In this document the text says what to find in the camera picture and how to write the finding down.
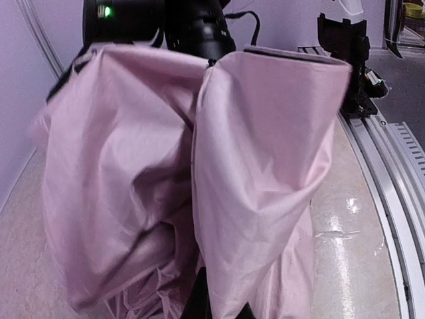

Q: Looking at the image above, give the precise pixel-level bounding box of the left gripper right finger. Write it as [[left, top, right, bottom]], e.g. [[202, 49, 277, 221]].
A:
[[237, 303, 256, 319]]

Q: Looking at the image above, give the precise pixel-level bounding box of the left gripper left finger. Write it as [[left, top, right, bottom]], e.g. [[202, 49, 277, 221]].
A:
[[181, 267, 212, 319]]

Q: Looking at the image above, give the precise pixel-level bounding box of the pink and black umbrella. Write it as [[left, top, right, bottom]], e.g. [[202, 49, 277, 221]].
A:
[[30, 45, 351, 318]]

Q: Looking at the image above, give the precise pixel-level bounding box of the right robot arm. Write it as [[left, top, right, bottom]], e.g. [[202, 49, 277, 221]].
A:
[[77, 0, 247, 66]]

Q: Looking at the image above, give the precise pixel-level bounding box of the aluminium front rail frame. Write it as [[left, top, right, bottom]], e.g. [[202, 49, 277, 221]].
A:
[[311, 49, 424, 318]]

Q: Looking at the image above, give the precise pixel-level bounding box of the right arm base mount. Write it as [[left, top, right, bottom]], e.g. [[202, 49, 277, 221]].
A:
[[317, 13, 388, 119]]

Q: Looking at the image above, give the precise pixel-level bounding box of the left aluminium corner post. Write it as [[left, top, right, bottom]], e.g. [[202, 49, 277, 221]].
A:
[[16, 0, 64, 79]]

